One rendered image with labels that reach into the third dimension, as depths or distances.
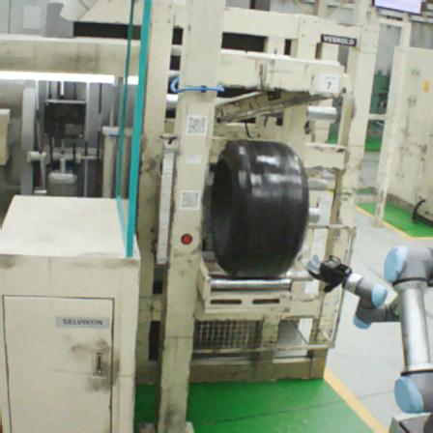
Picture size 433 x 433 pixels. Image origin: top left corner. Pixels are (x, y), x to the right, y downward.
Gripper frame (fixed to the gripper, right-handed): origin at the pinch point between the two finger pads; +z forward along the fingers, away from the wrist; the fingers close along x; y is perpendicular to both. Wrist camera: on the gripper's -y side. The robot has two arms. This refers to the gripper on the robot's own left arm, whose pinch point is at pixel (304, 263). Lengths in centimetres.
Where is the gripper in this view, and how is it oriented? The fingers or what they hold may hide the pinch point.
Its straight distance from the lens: 238.7
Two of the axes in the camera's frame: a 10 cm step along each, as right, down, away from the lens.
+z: -7.7, -3.7, 5.2
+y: -0.2, -8.0, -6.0
